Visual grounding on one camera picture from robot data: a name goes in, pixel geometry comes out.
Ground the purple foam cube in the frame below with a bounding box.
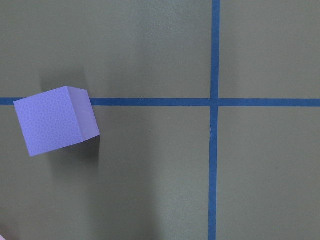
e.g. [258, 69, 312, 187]
[13, 86, 100, 157]

